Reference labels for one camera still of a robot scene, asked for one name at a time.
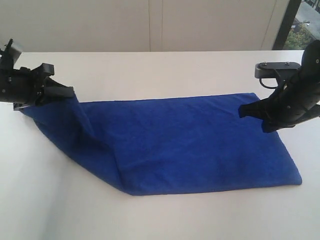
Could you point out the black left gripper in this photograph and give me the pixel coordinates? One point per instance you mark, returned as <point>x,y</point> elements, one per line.
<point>25,87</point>

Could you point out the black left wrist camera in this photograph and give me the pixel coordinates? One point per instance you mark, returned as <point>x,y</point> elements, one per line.
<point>10,55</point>

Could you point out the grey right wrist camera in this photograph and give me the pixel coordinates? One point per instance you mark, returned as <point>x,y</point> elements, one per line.
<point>268,70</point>

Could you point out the black window frame post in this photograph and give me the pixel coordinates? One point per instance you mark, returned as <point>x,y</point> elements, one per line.
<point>286,24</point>

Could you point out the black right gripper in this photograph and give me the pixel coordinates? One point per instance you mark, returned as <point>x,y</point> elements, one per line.
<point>297,99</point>

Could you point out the blue microfiber towel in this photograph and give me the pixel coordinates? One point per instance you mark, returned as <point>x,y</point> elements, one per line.
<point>184,145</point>

